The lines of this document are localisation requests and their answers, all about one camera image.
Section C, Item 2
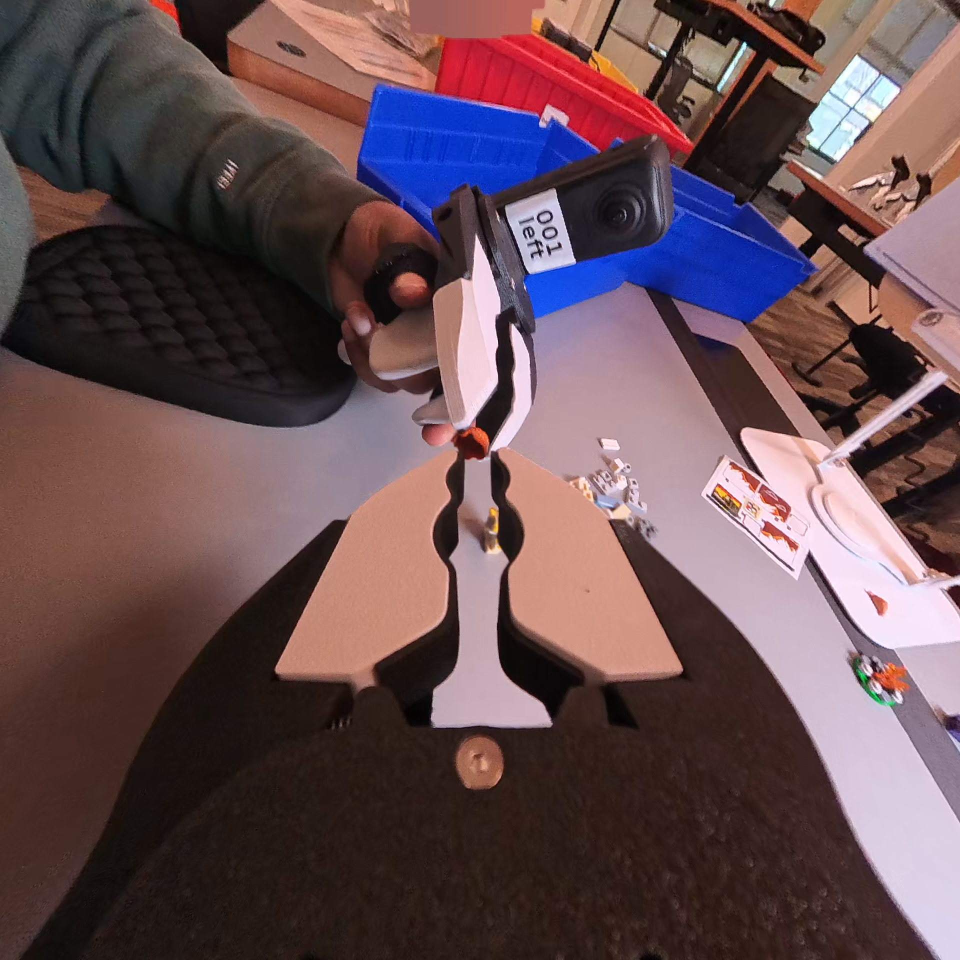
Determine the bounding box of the pile of small lego pieces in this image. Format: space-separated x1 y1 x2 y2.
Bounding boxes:
570 437 660 538

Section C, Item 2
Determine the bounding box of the paned window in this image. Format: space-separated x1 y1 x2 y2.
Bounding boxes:
807 53 902 161

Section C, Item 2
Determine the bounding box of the black mesh cushion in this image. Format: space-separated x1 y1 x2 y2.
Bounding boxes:
4 225 358 427

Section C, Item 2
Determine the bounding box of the pale blue instruction booklet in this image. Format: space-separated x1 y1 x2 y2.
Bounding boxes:
866 176 960 316

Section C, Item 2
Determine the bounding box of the white book stand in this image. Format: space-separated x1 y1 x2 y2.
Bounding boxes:
739 370 960 649

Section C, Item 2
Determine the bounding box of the person's left hand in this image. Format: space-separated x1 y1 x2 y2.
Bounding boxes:
330 200 461 448

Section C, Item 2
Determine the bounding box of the person's left forearm green sleeve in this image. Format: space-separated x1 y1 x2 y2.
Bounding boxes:
0 0 391 316

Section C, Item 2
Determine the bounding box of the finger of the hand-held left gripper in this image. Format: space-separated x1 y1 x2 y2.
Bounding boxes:
489 321 539 450
435 240 502 427

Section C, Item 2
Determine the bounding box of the wooden top standing desk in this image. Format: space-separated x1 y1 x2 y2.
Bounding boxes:
654 0 827 80

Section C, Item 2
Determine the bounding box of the black mesh office chair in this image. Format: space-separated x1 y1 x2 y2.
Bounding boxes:
660 55 696 122

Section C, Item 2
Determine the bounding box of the small lego campfire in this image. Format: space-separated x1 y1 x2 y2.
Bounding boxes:
850 651 910 706

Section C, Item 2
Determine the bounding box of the light wood side desk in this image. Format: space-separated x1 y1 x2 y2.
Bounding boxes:
227 0 440 127

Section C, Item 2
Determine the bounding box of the person's torso green sweatshirt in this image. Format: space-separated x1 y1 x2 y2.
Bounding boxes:
0 142 38 334

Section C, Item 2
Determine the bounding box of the red plastic bin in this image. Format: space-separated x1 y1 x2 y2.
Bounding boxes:
435 34 694 156

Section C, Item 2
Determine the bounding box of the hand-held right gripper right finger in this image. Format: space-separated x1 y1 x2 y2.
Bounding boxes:
492 447 686 685

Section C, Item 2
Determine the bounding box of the lego sticker sheet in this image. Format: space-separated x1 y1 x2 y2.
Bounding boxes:
701 455 814 579

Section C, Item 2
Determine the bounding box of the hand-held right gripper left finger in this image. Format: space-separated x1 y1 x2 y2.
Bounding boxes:
275 452 463 688

